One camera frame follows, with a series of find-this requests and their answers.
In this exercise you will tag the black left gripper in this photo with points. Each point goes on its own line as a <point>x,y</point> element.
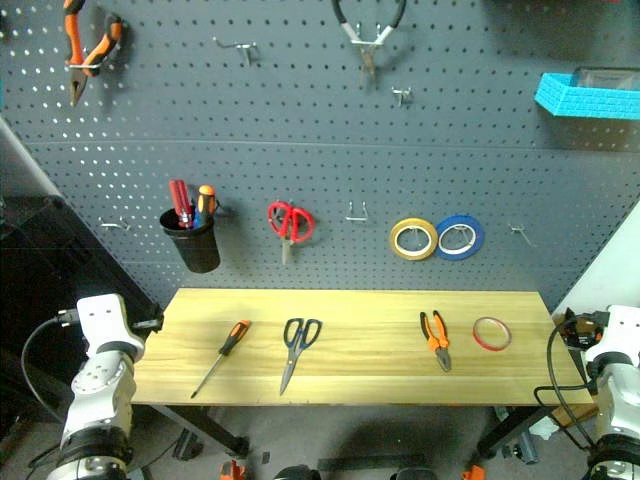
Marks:
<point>149,324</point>

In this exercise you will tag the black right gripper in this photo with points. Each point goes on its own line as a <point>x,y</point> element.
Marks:
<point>582,332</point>

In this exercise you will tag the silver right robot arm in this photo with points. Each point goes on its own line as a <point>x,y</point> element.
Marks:
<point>617,395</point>

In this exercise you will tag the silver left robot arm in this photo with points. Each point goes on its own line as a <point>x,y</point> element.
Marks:
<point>100,390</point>

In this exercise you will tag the black cup holder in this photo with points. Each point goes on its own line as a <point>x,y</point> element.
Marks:
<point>200,250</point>

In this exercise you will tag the grey metal pegboard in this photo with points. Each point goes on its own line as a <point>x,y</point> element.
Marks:
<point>300,150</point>

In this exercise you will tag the long orange black screwdriver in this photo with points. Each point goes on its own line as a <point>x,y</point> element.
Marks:
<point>235,336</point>

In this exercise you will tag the red tape roll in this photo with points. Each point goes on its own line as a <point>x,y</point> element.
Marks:
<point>492,348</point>

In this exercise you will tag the metal pegboard hook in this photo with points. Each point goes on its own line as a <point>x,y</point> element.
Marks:
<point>402,94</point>
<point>115,223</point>
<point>356,218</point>
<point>522,234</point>
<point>245,48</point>

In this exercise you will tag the black table leg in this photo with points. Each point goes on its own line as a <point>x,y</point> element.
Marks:
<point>510,430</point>
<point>205,427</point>

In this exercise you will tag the short orange black screwdriver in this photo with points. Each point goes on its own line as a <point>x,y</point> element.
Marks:
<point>206,197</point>

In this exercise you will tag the orange black combination pliers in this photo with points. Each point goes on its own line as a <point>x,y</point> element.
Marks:
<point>438,345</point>

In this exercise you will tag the blue tape roll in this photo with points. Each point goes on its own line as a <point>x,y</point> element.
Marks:
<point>457,255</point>

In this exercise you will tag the small orange object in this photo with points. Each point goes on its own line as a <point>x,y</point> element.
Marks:
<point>232,471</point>
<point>473,473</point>

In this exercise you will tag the yellow tape roll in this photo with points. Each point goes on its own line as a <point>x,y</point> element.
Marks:
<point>413,256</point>

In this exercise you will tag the dark rounded shape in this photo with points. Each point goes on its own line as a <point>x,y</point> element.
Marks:
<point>297,473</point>
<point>417,474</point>

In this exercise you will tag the cyan plastic storage bin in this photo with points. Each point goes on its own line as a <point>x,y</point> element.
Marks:
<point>575,100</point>

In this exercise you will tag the clear plastic bag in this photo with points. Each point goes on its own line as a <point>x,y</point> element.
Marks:
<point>607,79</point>

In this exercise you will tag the orange black needle-nose pliers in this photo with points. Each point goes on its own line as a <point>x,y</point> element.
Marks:
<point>74,40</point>

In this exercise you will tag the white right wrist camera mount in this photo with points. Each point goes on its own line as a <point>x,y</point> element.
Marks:
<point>622,330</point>

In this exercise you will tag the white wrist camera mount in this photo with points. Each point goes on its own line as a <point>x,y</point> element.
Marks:
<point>622,330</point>
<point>102,320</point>

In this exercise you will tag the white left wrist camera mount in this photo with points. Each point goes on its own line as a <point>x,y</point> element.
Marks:
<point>102,320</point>

